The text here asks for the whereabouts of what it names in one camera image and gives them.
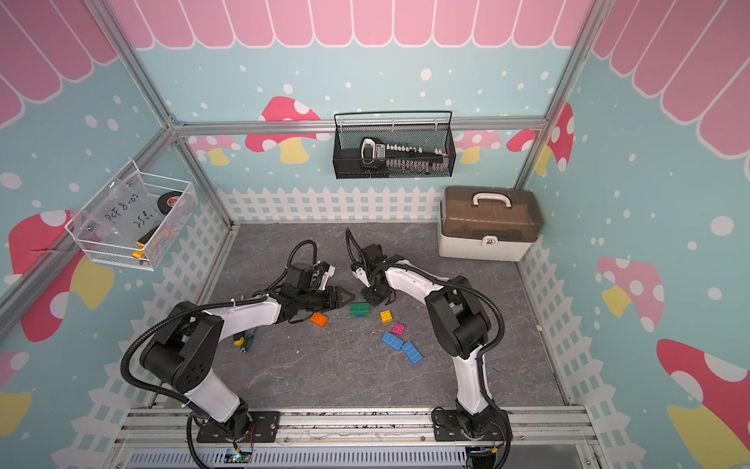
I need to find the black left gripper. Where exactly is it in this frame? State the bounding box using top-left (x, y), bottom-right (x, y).
top-left (297, 285), bottom-right (355, 313)

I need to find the orange lego brick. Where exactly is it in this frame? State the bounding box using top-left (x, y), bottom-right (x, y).
top-left (310, 313), bottom-right (329, 328)

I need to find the green lego brick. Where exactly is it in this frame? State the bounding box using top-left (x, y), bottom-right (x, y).
top-left (349, 302), bottom-right (371, 318)

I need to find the light blue lego brick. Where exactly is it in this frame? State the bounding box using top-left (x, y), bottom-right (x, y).
top-left (400, 342), bottom-right (423, 365)
top-left (382, 332), bottom-right (404, 351)

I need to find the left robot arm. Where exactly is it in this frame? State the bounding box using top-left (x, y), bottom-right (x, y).
top-left (120, 258), bottom-right (355, 443)

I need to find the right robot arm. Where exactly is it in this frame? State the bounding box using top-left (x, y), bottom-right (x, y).
top-left (345, 229), bottom-right (513, 447)

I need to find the yellow lego brick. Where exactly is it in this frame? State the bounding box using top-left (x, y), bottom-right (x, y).
top-left (380, 311), bottom-right (394, 324)

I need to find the socket set tool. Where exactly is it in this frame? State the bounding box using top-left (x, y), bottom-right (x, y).
top-left (359, 138), bottom-right (452, 177)

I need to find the white storage box brown lid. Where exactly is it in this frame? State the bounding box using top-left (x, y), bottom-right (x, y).
top-left (439, 186), bottom-right (543, 263)

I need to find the black tape roll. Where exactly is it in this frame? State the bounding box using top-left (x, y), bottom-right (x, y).
top-left (157, 191), bottom-right (183, 216)

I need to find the black wire wall basket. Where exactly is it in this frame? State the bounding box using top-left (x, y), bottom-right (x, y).
top-left (333, 111), bottom-right (456, 179)

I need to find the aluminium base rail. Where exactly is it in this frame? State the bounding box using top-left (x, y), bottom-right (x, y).
top-left (104, 406), bottom-right (608, 468)

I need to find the white wire wall basket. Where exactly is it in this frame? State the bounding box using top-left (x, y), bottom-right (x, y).
top-left (64, 160), bottom-right (197, 272)

